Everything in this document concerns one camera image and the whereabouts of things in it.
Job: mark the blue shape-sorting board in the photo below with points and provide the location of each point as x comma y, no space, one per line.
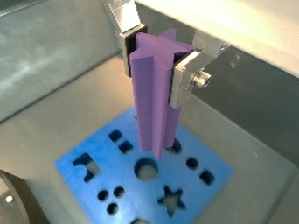
125,186

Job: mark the black round object corner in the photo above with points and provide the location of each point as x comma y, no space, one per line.
19,206

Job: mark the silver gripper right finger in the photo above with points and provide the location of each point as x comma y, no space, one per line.
189,74

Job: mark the purple star-shaped peg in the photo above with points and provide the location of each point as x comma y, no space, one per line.
152,63

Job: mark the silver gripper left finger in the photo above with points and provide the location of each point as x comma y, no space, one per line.
124,13

